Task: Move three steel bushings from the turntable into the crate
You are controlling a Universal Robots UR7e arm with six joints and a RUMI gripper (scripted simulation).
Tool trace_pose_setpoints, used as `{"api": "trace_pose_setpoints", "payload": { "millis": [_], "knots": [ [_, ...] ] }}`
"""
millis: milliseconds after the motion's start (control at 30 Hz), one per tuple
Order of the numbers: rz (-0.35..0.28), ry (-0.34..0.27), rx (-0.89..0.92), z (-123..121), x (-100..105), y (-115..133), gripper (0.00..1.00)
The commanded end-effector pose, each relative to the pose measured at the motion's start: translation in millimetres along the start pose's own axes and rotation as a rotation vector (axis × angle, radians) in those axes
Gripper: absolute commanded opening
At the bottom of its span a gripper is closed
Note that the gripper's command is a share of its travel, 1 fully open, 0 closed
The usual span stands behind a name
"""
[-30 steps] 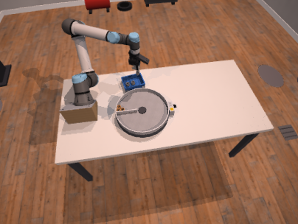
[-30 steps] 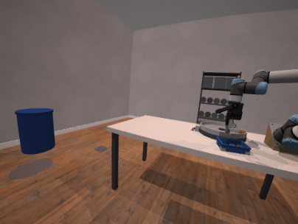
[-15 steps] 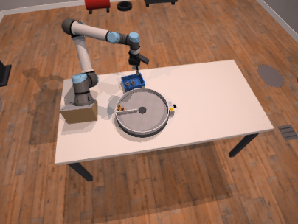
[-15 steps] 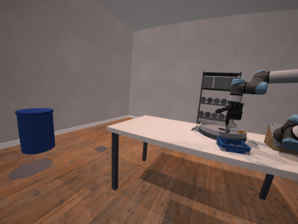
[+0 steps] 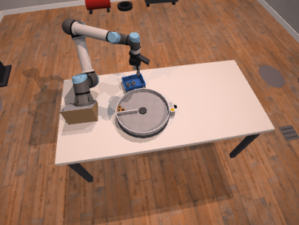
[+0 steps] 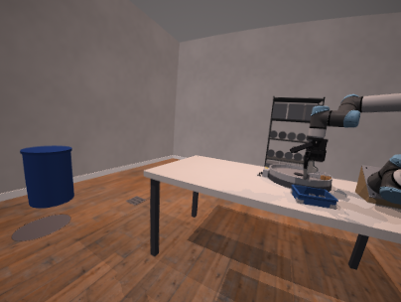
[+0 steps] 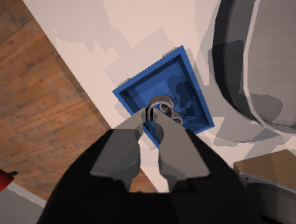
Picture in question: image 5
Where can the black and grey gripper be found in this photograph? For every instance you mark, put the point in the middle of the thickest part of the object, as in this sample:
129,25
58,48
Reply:
135,62

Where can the blue crate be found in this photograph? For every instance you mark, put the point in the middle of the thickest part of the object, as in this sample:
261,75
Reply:
139,82

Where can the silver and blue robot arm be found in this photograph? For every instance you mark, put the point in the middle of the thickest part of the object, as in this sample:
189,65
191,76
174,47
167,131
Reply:
88,79

